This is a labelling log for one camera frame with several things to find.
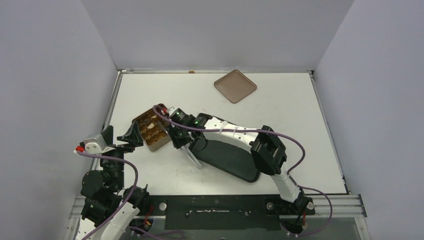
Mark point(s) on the metal tongs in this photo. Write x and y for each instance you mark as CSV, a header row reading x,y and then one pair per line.
x,y
191,156

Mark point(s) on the black plastic tray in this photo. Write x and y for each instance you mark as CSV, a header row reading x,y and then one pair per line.
x,y
225,157

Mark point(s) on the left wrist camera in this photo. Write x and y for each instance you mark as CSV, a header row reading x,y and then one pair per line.
x,y
94,145

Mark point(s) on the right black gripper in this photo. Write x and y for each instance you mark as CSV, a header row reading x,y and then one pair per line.
x,y
180,138

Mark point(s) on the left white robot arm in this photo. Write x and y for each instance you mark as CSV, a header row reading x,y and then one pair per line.
x,y
112,196

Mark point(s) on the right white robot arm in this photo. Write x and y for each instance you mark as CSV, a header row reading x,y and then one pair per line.
x,y
267,150

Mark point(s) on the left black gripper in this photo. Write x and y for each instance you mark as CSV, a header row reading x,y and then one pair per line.
x,y
132,136

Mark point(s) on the brown box lid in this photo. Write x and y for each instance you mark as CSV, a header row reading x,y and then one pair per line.
x,y
235,86

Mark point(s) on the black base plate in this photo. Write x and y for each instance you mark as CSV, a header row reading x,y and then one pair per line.
x,y
221,212

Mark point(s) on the gold chocolate box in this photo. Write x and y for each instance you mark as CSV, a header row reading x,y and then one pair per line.
x,y
154,138

